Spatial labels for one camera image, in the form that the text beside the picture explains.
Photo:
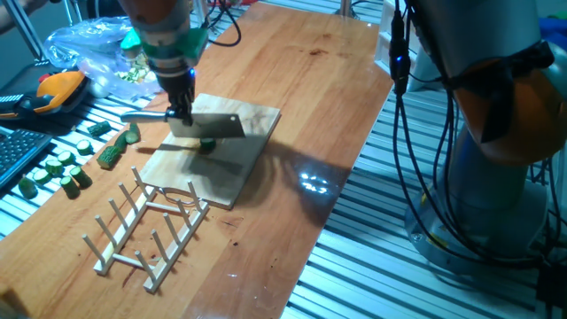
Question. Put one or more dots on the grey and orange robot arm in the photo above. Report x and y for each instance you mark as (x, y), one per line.
(487, 44)

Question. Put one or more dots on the large reddish wooden board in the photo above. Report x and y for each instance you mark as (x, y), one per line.
(288, 88)

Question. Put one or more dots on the long bumpy cucumber chunk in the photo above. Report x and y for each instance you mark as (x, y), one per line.
(108, 157)

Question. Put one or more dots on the steel cleaver knife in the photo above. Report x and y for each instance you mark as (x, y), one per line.
(208, 125)

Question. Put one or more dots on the tan frame post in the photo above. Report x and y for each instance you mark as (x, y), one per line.
(346, 6)

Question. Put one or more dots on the short cucumber slice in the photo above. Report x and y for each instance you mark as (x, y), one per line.
(66, 157)
(84, 146)
(54, 167)
(42, 176)

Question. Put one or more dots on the upright cucumber stub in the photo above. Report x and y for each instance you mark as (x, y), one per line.
(80, 176)
(70, 187)

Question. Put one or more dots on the wooden dish rack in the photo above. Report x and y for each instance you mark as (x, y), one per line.
(124, 230)

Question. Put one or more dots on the clear plastic bag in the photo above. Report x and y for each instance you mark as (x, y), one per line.
(88, 40)

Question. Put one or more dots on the chopped cucumber scraps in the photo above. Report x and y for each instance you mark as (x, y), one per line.
(135, 71)

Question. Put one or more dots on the cucumber piece being chopped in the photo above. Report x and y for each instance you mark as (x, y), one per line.
(207, 143)

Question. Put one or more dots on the black computer keyboard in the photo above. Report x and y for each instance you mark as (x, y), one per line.
(17, 150)

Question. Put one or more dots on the light bamboo cutting board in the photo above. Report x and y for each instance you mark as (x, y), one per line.
(212, 177)

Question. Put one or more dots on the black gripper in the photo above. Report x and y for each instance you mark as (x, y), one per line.
(177, 84)

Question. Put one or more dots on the person's forearm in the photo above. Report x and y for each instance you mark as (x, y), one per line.
(17, 17)

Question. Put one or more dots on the halved cucumber piece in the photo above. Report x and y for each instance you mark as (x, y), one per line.
(121, 141)
(132, 134)

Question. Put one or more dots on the grey metal frame bar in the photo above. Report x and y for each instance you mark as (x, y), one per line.
(22, 26)

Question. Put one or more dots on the white box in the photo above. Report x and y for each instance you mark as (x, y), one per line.
(384, 40)

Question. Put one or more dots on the dark cucumber end piece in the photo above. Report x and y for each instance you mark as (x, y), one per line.
(27, 188)

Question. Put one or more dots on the dark bumpy cucumber chunk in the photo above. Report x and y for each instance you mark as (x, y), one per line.
(99, 128)

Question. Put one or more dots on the black orange teach pendant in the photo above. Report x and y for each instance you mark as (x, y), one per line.
(57, 88)

